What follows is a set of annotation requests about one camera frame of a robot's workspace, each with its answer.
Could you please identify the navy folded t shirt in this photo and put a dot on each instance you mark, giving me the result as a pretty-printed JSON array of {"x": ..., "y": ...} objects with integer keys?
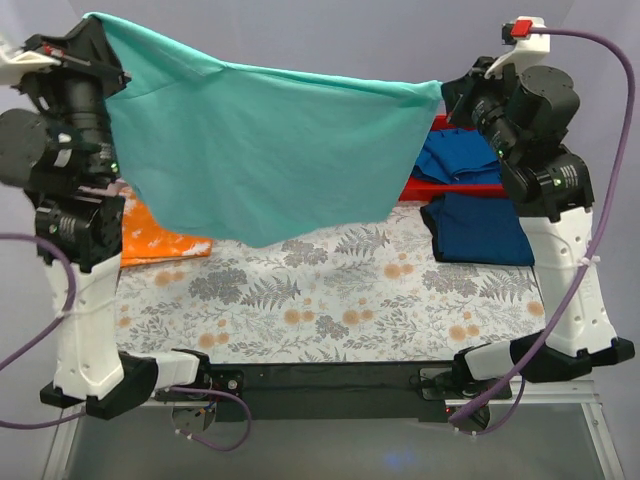
[{"x": 468, "y": 229}]

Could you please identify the orange folded t shirt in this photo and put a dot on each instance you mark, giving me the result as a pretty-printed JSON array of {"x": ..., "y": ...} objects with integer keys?
[{"x": 146, "y": 242}]

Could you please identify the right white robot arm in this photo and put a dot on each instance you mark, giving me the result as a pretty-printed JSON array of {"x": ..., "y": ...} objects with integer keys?
[{"x": 522, "y": 108}]

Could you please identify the red plastic bin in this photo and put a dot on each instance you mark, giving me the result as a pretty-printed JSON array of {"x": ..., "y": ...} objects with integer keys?
[{"x": 420, "y": 190}]

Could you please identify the teal t shirt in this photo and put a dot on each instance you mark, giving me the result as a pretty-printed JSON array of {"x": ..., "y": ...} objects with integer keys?
[{"x": 259, "y": 155}]

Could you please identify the floral table mat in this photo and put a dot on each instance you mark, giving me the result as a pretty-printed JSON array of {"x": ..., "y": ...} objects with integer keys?
[{"x": 370, "y": 292}]

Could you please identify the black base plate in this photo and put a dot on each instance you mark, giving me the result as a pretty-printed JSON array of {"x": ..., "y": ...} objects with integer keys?
[{"x": 339, "y": 391}]

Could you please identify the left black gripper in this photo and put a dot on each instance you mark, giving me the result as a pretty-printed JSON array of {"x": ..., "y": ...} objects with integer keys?
[{"x": 84, "y": 64}]

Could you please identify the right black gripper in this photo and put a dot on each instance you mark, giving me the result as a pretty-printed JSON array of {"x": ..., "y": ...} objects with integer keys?
[{"x": 467, "y": 95}]

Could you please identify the blue crumpled t shirt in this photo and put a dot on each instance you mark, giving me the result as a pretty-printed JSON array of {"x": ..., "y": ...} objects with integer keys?
[{"x": 457, "y": 157}]

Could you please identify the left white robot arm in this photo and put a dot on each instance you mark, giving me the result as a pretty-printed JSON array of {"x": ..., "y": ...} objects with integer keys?
[{"x": 61, "y": 154}]

